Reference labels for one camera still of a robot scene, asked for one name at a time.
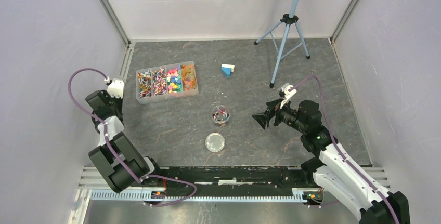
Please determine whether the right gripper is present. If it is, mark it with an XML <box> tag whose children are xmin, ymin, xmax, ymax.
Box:
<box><xmin>252</xmin><ymin>97</ymin><xmax>307</xmax><ymax>134</ymax></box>

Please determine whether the clear round dish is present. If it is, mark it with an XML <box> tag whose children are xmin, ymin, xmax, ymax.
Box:
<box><xmin>211</xmin><ymin>105</ymin><xmax>231</xmax><ymax>126</ymax></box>

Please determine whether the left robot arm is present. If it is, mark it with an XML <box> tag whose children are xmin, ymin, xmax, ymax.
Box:
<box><xmin>85</xmin><ymin>90</ymin><xmax>163</xmax><ymax>193</ymax></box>

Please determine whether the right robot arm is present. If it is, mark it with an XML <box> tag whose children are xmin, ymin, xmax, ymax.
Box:
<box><xmin>252</xmin><ymin>99</ymin><xmax>410</xmax><ymax>223</ymax></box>

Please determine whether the blue white block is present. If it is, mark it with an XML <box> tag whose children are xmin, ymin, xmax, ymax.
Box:
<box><xmin>221</xmin><ymin>63</ymin><xmax>235</xmax><ymax>77</ymax></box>

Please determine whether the round clear lid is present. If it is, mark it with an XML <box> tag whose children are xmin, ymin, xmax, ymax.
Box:
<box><xmin>205</xmin><ymin>133</ymin><xmax>226</xmax><ymax>152</ymax></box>

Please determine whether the blue tripod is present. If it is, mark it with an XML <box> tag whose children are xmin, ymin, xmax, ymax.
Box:
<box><xmin>254</xmin><ymin>0</ymin><xmax>310</xmax><ymax>88</ymax></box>

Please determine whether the clear compartment candy box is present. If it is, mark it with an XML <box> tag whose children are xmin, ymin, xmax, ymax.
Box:
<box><xmin>135</xmin><ymin>61</ymin><xmax>199</xmax><ymax>104</ymax></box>

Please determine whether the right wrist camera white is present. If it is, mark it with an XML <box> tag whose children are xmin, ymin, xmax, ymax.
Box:
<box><xmin>280</xmin><ymin>83</ymin><xmax>297</xmax><ymax>108</ymax></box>

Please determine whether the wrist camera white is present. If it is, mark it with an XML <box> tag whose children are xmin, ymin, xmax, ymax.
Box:
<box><xmin>280</xmin><ymin>83</ymin><xmax>297</xmax><ymax>108</ymax></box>
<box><xmin>104</xmin><ymin>77</ymin><xmax>125</xmax><ymax>99</ymax></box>

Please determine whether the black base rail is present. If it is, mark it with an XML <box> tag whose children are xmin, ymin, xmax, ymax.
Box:
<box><xmin>131</xmin><ymin>166</ymin><xmax>319</xmax><ymax>203</ymax></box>

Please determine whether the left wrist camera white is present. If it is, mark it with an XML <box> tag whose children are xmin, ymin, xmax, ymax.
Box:
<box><xmin>104</xmin><ymin>77</ymin><xmax>125</xmax><ymax>99</ymax></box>

